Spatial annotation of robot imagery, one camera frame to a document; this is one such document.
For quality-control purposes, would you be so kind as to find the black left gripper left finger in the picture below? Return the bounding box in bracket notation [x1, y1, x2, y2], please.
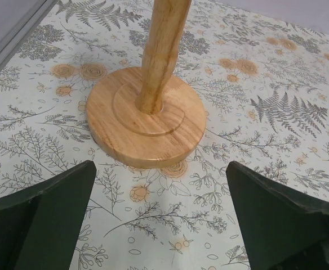
[0, 160, 96, 269]

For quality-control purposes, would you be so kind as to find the floral patterned table mat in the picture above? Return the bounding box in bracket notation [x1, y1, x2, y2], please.
[0, 1, 329, 269]

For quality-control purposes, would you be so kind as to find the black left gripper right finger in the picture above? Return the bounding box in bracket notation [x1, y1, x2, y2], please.
[226, 161, 329, 269]

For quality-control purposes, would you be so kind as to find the wooden hat stand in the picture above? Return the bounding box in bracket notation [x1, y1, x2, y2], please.
[86, 1, 206, 168]

